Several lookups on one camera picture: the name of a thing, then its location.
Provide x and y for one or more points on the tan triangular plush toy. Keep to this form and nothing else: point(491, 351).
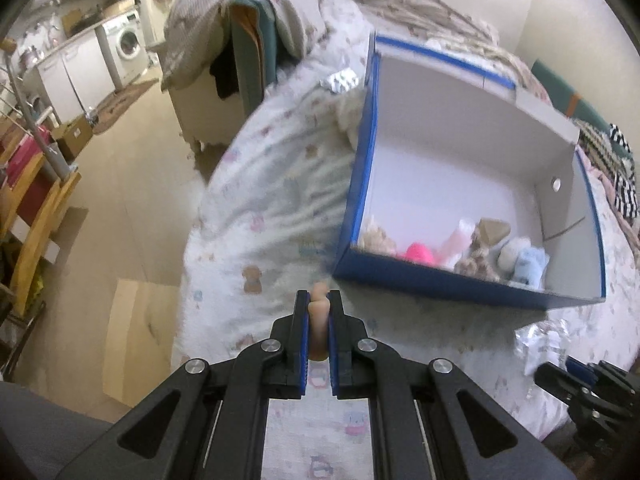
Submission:
point(492, 230)

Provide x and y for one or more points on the flat cardboard sheet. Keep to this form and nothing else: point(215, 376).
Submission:
point(135, 340)

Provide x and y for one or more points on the clear plastic bag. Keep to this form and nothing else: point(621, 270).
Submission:
point(540, 340)

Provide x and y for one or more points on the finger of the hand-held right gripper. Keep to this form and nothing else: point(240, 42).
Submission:
point(560, 380)

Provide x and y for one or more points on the beige curly plush toy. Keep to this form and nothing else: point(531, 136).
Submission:
point(377, 240)

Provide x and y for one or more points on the beige fringed blanket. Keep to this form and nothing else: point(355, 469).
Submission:
point(425, 5)

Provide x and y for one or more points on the brown spotted plush toy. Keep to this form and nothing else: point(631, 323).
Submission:
point(475, 260)

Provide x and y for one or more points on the black white striped cloth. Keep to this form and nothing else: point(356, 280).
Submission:
point(620, 180)

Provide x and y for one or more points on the printed white bedsheet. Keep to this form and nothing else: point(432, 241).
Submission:
point(260, 185)

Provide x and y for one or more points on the small brown cardboard box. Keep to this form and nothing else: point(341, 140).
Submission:
point(72, 137)

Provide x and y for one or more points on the grey metal pole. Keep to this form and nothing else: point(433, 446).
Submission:
point(30, 115)

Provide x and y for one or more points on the brown floor rug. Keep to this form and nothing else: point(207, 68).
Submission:
point(125, 102)

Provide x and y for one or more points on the black hanging cloth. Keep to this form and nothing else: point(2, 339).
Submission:
point(225, 72)

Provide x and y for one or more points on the green cushion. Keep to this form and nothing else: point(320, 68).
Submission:
point(550, 80)

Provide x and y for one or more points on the silver blister pack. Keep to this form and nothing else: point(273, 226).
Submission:
point(340, 80)

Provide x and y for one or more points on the white washing machine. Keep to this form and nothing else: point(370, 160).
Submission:
point(125, 42)

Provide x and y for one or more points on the white bed frame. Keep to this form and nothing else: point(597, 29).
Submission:
point(200, 110)

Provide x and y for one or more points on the pink storage box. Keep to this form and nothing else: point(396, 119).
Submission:
point(27, 157)

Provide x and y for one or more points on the blue cardboard box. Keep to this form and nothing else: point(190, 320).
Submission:
point(450, 160)

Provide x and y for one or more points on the small beige soft toy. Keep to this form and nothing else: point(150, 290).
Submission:
point(318, 310)

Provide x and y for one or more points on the white plush toy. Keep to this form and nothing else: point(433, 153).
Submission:
point(510, 255)

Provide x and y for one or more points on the cream fluffy plush toy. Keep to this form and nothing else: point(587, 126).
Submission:
point(350, 115)

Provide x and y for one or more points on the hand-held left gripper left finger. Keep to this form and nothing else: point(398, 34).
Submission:
point(300, 340)

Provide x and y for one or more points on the teal draped cloth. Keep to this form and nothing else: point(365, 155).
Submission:
point(267, 45)

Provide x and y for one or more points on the light blue plush toy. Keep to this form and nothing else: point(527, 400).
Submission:
point(530, 267)

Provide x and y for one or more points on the pale pink plush toy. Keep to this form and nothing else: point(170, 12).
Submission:
point(457, 242)

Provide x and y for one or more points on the dark grey cloth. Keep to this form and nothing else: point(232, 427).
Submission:
point(40, 435)

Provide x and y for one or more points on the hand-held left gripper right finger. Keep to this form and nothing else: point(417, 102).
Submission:
point(334, 345)

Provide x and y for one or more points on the white kitchen cabinets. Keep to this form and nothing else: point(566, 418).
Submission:
point(75, 75)

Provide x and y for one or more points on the wooden chair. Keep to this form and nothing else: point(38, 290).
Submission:
point(40, 220)

